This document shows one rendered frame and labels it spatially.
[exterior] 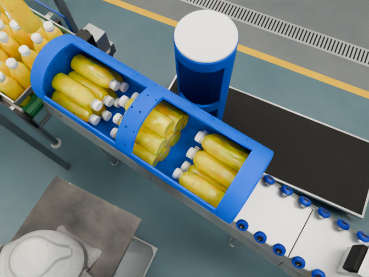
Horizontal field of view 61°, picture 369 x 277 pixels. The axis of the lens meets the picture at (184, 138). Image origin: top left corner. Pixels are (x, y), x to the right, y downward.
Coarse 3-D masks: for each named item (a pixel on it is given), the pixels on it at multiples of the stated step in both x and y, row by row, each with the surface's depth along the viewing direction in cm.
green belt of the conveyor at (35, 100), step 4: (32, 96) 142; (36, 96) 142; (32, 100) 141; (36, 100) 141; (40, 100) 142; (28, 104) 140; (32, 104) 140; (36, 104) 141; (40, 104) 142; (24, 108) 140; (28, 108) 140; (32, 108) 140; (36, 108) 142; (40, 108) 143; (28, 112) 140; (32, 112) 141; (36, 112) 142; (32, 116) 141
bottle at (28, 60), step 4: (32, 52) 129; (36, 52) 133; (24, 56) 128; (28, 56) 128; (32, 56) 129; (36, 56) 131; (24, 60) 129; (28, 60) 129; (32, 60) 130; (28, 64) 131; (32, 64) 131
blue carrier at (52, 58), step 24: (48, 48) 110; (72, 48) 123; (96, 48) 117; (48, 72) 118; (120, 72) 109; (48, 96) 126; (120, 96) 132; (144, 96) 103; (168, 96) 105; (144, 120) 101; (192, 120) 121; (216, 120) 104; (120, 144) 106; (192, 144) 124; (240, 144) 98; (168, 168) 119; (264, 168) 93; (240, 192) 92
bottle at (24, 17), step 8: (0, 0) 103; (8, 0) 103; (16, 0) 105; (8, 8) 105; (16, 8) 106; (24, 8) 109; (16, 16) 109; (24, 16) 110; (32, 16) 113; (24, 24) 113; (32, 24) 114; (40, 24) 118; (32, 32) 117
